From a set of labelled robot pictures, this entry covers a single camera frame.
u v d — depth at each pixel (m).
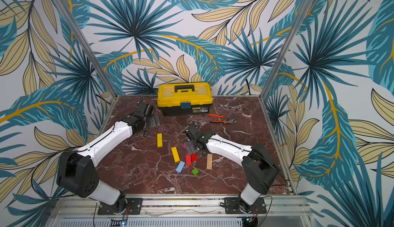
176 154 0.90
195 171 0.84
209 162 0.87
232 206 0.73
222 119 1.06
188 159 0.88
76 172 0.42
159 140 0.95
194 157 0.90
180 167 0.86
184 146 0.93
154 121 0.78
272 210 0.73
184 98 0.96
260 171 0.44
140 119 0.62
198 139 0.63
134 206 0.73
